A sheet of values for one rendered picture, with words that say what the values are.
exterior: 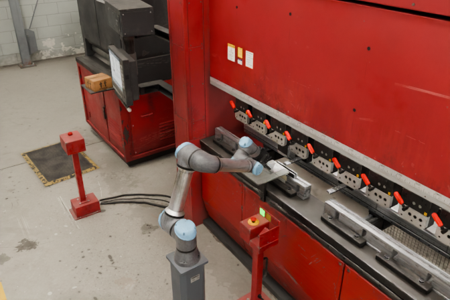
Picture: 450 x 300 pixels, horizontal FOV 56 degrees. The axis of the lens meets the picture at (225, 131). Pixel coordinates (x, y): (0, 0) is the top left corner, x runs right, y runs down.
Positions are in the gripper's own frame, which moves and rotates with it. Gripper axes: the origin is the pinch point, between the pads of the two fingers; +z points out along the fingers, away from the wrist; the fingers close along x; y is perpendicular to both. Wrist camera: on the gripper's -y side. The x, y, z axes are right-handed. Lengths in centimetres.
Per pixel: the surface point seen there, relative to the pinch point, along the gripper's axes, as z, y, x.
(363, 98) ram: -47, 51, -59
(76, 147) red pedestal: -35, -83, 155
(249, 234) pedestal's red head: -0.4, -40.0, -20.5
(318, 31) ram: -67, 68, -25
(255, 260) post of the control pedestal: 21, -51, -21
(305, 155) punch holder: -10.4, 19.0, -24.2
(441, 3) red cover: -87, 83, -90
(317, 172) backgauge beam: 28.4, 20.9, -12.1
